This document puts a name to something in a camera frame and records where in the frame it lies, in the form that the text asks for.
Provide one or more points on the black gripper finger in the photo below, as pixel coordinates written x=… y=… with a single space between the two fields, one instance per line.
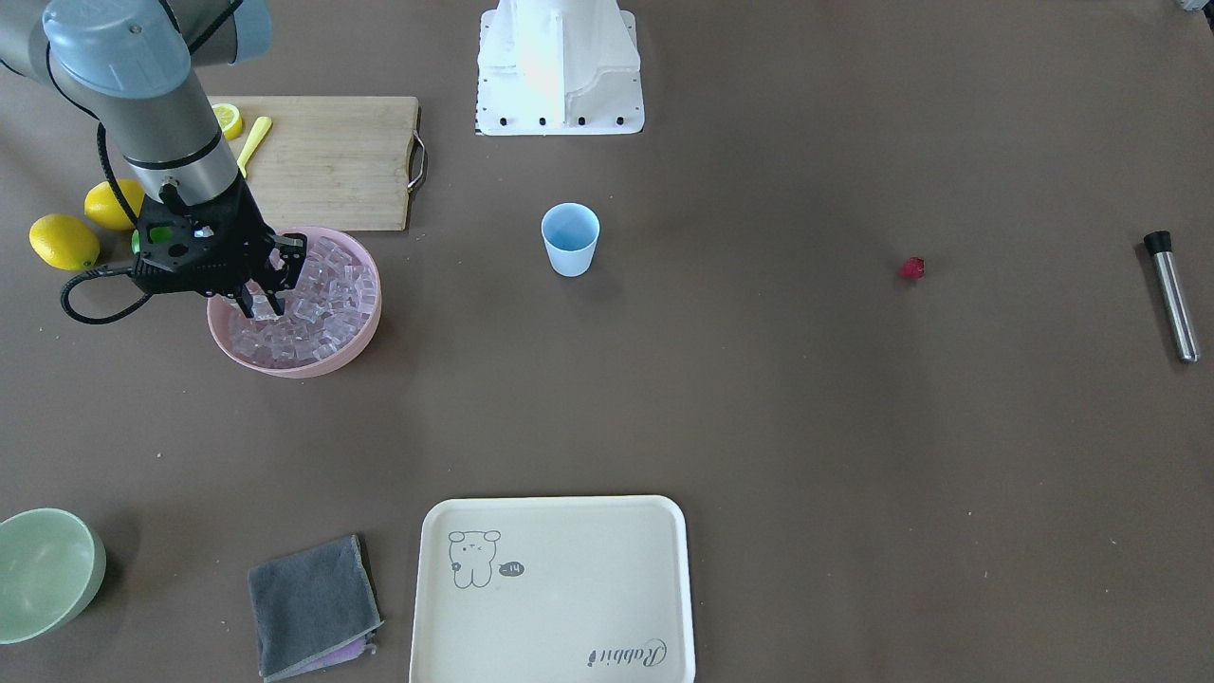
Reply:
x=270 y=304
x=244 y=300

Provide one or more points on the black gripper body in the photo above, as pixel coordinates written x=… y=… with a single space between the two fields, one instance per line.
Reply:
x=256 y=239

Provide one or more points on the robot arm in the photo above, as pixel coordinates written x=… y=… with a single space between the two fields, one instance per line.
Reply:
x=131 y=66

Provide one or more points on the pile of clear ice cubes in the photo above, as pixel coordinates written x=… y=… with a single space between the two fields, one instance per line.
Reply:
x=327 y=304

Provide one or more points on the light blue cup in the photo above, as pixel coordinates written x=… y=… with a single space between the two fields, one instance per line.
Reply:
x=570 y=234

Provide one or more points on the pink bowl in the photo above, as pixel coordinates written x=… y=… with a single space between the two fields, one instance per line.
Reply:
x=360 y=323

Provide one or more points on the green lime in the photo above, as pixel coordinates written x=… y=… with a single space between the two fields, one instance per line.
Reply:
x=151 y=235

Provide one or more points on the lemon slice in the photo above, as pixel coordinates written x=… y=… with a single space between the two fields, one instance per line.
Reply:
x=230 y=120

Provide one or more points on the yellow plastic knife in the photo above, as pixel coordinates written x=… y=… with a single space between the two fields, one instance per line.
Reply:
x=256 y=135

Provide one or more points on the yellow lemon inner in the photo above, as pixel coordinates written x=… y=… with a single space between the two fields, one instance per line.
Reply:
x=103 y=207

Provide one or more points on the yellow lemon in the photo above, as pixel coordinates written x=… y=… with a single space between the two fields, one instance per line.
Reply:
x=63 y=241
x=103 y=207

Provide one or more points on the bamboo cutting board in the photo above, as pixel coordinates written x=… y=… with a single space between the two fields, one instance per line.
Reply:
x=337 y=162

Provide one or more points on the yellow lemon outer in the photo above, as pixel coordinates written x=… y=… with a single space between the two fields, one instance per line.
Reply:
x=63 y=241

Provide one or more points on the grey folded cloth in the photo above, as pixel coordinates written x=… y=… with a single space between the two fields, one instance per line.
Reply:
x=313 y=609

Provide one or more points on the green bowl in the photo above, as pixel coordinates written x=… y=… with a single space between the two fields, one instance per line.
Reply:
x=52 y=566

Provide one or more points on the cream rabbit tray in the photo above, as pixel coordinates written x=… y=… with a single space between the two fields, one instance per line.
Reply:
x=554 y=589

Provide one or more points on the red strawberry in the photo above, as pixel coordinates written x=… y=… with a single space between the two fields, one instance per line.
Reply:
x=914 y=269

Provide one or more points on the steel muddler black tip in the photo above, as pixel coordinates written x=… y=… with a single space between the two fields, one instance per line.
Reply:
x=1158 y=244

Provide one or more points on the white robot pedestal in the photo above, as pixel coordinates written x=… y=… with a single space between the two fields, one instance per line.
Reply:
x=558 y=68

